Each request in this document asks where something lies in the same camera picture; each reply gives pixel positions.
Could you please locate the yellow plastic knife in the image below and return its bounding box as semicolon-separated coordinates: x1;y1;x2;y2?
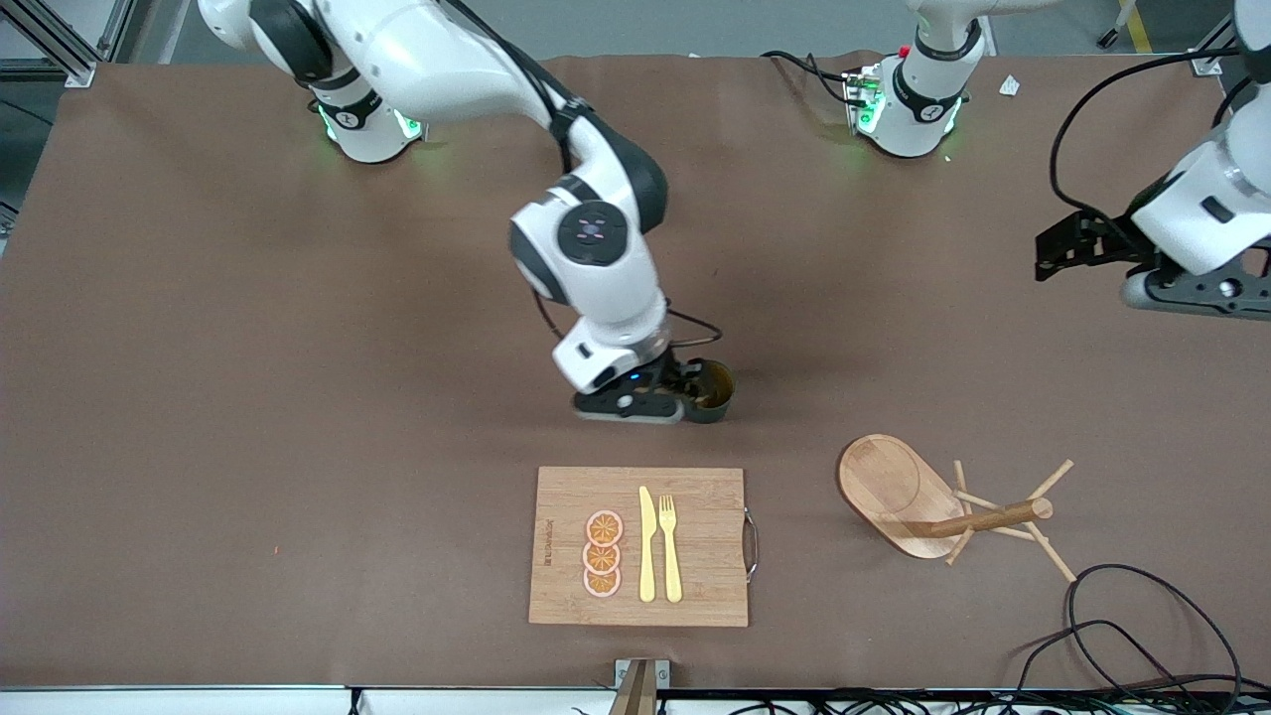
638;486;657;604

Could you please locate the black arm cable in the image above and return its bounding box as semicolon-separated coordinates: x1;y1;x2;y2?
1050;48;1271;244
437;0;723;351

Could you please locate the white table edge rail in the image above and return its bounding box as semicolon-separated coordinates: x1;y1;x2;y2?
0;685;1271;715

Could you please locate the yellow plastic fork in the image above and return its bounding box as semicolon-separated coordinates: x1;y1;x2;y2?
658;495;684;605

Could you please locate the wooden cutting board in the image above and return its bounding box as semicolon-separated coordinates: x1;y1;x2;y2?
528;467;761;629

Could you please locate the dark green mug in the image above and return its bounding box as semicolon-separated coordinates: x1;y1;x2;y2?
683;359;738;425

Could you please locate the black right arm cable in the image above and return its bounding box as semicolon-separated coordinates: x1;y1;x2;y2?
437;0;723;351

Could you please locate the black cable large loop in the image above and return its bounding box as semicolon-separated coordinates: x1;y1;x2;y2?
1065;563;1244;696

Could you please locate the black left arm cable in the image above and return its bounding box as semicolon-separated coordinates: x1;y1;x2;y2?
1050;48;1271;244

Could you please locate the metal bracket with post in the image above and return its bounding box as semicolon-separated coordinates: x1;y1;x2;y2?
608;657;671;715

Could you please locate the black cable small loop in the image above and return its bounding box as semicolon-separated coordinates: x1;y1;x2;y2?
1015;620;1202;696

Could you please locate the black left base cable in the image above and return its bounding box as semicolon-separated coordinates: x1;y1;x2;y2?
760;50;855;105

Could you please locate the wooden mug rack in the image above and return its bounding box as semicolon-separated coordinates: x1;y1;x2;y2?
837;434;1078;584

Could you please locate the aluminium frame strut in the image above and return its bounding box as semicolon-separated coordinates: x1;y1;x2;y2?
1189;15;1242;77
20;0;135;88

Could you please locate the brown table cover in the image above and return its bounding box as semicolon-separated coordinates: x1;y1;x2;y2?
0;52;1271;691

